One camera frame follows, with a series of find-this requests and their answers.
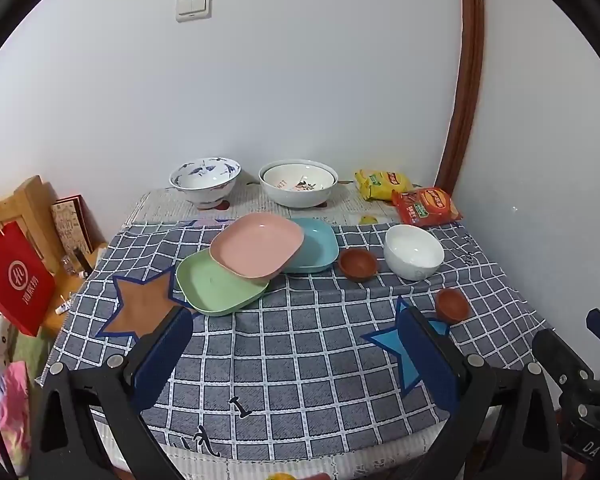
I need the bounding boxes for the green plate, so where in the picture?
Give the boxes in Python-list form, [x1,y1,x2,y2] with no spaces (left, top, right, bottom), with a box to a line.
[176,248,271,317]

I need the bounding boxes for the white bowl floral print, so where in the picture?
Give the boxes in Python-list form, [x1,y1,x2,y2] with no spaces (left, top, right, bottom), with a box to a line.
[262,162,336,193]

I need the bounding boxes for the fruit print table cover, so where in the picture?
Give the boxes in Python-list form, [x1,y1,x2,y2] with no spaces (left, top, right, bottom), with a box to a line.
[124,181,427,227]

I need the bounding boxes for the blue plate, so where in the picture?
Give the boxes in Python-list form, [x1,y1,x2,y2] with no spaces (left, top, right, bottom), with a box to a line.
[280,217,339,275]

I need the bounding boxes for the white light switch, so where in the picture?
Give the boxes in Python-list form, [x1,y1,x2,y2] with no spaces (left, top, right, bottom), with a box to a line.
[174,0,214,24]

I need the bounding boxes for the pink plate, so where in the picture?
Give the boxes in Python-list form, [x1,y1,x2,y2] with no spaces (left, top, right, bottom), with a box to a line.
[210,212,306,282]

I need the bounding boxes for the yellow chip bag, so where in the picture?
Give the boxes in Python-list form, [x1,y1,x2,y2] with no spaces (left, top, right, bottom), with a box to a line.
[355,169,414,203]

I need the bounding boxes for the wooden chair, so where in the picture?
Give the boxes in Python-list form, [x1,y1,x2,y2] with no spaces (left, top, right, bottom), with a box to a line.
[0,175,110,337]

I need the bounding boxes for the large white bowl scroll pattern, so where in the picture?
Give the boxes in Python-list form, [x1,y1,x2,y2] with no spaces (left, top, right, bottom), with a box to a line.
[258,160,339,209]

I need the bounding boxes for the pink cloth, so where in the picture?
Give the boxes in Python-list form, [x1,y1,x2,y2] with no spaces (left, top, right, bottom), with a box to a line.
[0,360,32,467]

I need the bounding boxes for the brown wooden door frame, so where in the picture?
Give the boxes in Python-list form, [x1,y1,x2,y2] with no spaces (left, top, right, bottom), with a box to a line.
[432,0,485,197]

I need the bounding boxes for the red paper bag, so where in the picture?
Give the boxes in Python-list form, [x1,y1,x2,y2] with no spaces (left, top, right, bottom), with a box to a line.
[0,214,57,338]

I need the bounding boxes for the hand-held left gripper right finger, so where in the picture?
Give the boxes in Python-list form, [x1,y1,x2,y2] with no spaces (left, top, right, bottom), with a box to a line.
[396,296,563,480]

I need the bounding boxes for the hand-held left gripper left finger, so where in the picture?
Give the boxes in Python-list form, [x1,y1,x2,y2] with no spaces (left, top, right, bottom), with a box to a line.
[28,305,196,480]

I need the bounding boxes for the brown patterned box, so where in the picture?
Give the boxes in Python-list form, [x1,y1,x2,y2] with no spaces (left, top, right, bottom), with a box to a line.
[50,193,95,262]

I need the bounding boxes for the white bowl grey scroll pattern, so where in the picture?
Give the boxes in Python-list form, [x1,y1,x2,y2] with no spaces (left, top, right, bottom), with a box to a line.
[384,224,445,281]

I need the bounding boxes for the red chip bag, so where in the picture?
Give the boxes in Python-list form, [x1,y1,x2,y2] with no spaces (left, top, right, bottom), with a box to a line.
[391,187,464,226]

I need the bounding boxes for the blue patterned white bowl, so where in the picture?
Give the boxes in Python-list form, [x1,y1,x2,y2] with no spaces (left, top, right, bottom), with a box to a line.
[169,156,242,209]

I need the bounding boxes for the grey checked tablecloth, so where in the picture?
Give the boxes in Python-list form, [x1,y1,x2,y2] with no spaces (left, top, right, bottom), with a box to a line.
[41,216,557,462]

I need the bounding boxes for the small brown dish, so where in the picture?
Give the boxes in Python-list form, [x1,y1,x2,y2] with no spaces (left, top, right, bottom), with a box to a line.
[338,249,379,281]
[435,288,470,323]

